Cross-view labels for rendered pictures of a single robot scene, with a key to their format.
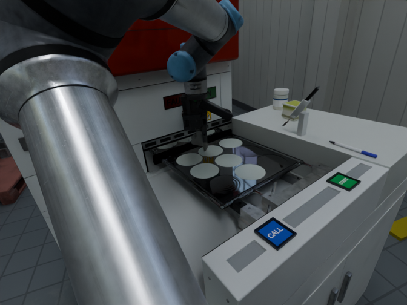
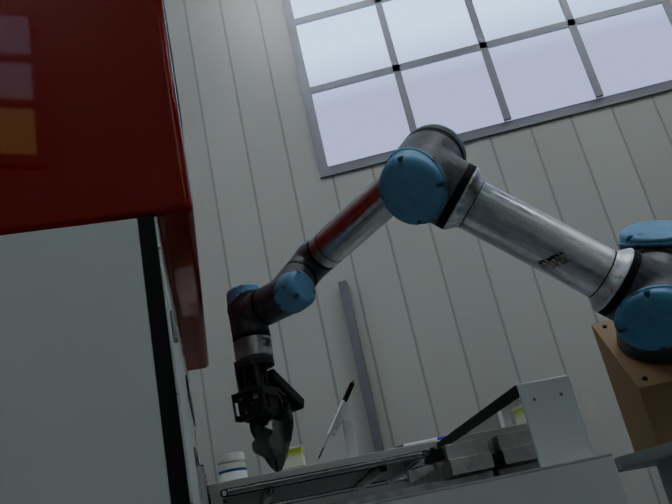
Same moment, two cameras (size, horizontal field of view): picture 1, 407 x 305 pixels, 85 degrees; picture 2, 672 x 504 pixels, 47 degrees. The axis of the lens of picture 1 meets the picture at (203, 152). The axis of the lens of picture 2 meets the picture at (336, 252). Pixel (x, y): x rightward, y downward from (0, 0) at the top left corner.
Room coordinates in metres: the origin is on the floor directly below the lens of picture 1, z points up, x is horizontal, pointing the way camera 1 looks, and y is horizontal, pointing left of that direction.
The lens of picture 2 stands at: (0.01, 1.31, 0.74)
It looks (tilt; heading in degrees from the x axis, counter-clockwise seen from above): 22 degrees up; 292
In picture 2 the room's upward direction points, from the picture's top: 12 degrees counter-clockwise
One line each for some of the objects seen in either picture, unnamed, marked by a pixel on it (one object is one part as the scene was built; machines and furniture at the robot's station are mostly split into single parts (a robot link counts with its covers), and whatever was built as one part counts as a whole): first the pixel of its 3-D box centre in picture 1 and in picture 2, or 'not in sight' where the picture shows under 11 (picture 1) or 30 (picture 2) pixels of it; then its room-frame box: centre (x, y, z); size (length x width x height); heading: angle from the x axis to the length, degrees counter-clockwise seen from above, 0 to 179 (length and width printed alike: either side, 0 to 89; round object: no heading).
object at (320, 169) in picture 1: (326, 172); (424, 473); (0.60, -0.39, 0.89); 0.08 x 0.03 x 0.03; 34
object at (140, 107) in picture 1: (149, 127); (185, 424); (0.80, 0.20, 1.02); 0.81 x 0.03 x 0.40; 124
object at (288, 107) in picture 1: (294, 110); (290, 463); (0.94, -0.41, 1.00); 0.07 x 0.07 x 0.07; 24
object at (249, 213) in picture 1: (256, 217); (464, 449); (0.42, -0.12, 0.89); 0.08 x 0.03 x 0.03; 34
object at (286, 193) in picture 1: (294, 200); (447, 477); (0.51, -0.25, 0.87); 0.36 x 0.08 x 0.03; 124
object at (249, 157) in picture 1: (228, 160); (315, 485); (0.72, -0.09, 0.90); 0.34 x 0.34 x 0.01; 34
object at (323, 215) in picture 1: (310, 227); (502, 449); (0.38, -0.24, 0.89); 0.55 x 0.09 x 0.14; 124
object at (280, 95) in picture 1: (280, 98); (232, 473); (1.10, -0.40, 1.01); 0.07 x 0.07 x 0.10
